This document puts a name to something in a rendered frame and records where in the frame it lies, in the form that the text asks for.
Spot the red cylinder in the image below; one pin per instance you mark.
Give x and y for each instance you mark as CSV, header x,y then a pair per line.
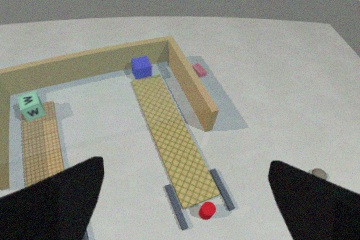
x,y
207,210

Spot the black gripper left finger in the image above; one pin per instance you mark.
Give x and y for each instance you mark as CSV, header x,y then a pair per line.
x,y
56,208

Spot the tan grid-patterned strip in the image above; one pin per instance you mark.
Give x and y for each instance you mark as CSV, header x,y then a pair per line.
x,y
42,168

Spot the tan checkered flat strip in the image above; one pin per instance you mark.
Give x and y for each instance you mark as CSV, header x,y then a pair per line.
x,y
187,171

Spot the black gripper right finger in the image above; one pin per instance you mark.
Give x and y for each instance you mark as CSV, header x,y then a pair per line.
x,y
313,208

